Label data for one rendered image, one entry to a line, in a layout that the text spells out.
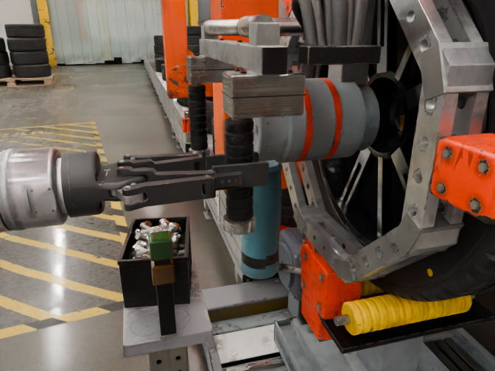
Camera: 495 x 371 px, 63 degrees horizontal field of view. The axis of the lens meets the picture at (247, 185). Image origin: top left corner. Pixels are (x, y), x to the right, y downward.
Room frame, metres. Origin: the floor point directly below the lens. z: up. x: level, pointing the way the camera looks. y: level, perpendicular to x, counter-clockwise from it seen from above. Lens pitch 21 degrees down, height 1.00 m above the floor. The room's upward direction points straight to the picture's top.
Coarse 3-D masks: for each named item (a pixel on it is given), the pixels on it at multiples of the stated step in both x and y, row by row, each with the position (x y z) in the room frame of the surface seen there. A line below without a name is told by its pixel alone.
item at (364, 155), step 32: (384, 0) 0.77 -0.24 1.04; (384, 32) 0.76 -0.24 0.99; (384, 64) 0.74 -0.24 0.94; (416, 64) 0.68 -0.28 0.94; (384, 96) 0.80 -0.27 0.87; (416, 96) 0.64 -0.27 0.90; (384, 128) 0.78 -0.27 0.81; (320, 160) 0.91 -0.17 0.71; (352, 160) 0.92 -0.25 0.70; (384, 160) 0.71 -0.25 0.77; (352, 192) 0.80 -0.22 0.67; (384, 192) 0.70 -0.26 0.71; (352, 224) 0.76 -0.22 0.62; (384, 224) 0.69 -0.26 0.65
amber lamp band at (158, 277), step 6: (168, 264) 0.61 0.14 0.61; (156, 270) 0.60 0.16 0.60; (162, 270) 0.61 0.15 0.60; (168, 270) 0.61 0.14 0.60; (174, 270) 0.61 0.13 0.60; (156, 276) 0.60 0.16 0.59; (162, 276) 0.61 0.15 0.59; (168, 276) 0.61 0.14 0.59; (174, 276) 0.61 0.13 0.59; (156, 282) 0.60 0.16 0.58; (162, 282) 0.61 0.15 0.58; (168, 282) 0.61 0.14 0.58; (174, 282) 0.61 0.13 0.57
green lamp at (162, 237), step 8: (160, 232) 0.64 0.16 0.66; (168, 232) 0.64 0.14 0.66; (152, 240) 0.61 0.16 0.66; (160, 240) 0.61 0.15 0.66; (168, 240) 0.61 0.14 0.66; (152, 248) 0.60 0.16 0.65; (160, 248) 0.61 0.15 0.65; (168, 248) 0.61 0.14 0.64; (152, 256) 0.60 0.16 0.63; (160, 256) 0.61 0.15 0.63; (168, 256) 0.61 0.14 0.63
